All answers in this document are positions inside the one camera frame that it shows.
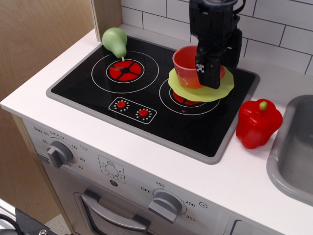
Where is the green toy pear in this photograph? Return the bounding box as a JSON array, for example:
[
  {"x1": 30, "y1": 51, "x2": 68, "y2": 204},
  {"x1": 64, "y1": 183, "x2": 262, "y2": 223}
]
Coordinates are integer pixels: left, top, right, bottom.
[{"x1": 102, "y1": 27, "x2": 128, "y2": 62}]

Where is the red stove button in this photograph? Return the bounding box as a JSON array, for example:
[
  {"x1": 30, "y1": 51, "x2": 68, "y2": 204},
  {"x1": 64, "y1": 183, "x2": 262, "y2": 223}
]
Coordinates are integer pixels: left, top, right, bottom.
[
  {"x1": 138, "y1": 109, "x2": 149, "y2": 118},
  {"x1": 116, "y1": 101, "x2": 127, "y2": 109}
]

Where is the grey timer knob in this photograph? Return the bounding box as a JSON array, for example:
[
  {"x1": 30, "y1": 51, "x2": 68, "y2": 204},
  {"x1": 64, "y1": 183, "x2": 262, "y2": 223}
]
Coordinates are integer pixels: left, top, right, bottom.
[{"x1": 47, "y1": 141, "x2": 73, "y2": 168}]

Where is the black cable on floor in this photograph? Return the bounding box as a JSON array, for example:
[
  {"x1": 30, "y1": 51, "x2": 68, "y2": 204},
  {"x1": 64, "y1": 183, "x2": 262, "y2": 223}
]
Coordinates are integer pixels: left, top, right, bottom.
[{"x1": 0, "y1": 213, "x2": 24, "y2": 235}]

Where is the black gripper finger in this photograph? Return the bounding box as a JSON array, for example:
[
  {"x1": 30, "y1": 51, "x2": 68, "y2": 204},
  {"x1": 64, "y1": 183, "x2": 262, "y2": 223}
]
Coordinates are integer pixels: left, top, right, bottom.
[
  {"x1": 196, "y1": 52, "x2": 221, "y2": 89},
  {"x1": 221, "y1": 28, "x2": 243, "y2": 68}
]

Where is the red right stove button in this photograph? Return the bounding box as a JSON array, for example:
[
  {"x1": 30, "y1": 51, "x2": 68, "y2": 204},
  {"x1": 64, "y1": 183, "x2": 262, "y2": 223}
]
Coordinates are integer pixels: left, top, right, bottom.
[{"x1": 138, "y1": 109, "x2": 149, "y2": 118}]

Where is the black toy stove cooktop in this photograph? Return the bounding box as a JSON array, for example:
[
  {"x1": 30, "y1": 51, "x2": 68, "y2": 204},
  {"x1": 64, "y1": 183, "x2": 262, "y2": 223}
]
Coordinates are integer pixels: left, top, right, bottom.
[{"x1": 46, "y1": 37, "x2": 260, "y2": 165}]

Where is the grey toy sink basin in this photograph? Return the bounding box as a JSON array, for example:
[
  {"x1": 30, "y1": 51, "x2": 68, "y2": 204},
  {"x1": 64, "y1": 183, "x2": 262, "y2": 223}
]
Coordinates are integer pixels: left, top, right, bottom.
[{"x1": 267, "y1": 95, "x2": 313, "y2": 206}]

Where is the grey oven temperature knob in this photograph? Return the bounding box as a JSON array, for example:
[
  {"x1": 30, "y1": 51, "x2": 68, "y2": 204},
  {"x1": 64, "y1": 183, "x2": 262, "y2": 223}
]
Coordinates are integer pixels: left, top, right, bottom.
[{"x1": 148, "y1": 190, "x2": 183, "y2": 224}]

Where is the black equipment base with screw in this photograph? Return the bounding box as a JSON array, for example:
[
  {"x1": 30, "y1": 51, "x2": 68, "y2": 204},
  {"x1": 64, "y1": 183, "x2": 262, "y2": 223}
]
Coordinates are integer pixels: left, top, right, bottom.
[{"x1": 15, "y1": 208, "x2": 56, "y2": 235}]

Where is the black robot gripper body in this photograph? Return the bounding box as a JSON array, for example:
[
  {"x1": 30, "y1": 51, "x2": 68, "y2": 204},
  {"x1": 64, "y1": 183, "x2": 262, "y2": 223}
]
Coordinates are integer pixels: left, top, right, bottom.
[{"x1": 189, "y1": 0, "x2": 241, "y2": 57}]

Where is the grey oven door handle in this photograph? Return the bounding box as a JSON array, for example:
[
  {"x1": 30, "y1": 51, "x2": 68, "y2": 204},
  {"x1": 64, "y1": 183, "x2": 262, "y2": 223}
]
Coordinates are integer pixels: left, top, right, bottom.
[{"x1": 81, "y1": 190, "x2": 151, "y2": 233}]

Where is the red toy bell pepper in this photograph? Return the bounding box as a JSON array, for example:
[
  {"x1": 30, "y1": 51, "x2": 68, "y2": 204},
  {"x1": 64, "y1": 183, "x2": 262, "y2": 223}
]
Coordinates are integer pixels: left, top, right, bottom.
[{"x1": 236, "y1": 99, "x2": 283, "y2": 149}]

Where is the red left stove button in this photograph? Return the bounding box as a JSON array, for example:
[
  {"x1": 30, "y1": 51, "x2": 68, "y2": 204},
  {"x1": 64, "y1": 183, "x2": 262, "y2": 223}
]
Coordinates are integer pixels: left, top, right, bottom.
[{"x1": 116, "y1": 101, "x2": 127, "y2": 109}]

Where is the green plastic toy plate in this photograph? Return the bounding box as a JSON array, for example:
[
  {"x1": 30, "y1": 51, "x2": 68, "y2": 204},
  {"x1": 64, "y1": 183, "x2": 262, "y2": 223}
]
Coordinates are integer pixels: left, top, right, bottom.
[{"x1": 168, "y1": 66, "x2": 235, "y2": 102}]

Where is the red plastic toy cup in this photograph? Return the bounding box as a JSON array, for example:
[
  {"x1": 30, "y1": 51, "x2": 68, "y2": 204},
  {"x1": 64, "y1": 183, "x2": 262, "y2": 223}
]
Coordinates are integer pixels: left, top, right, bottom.
[{"x1": 172, "y1": 46, "x2": 226, "y2": 89}]

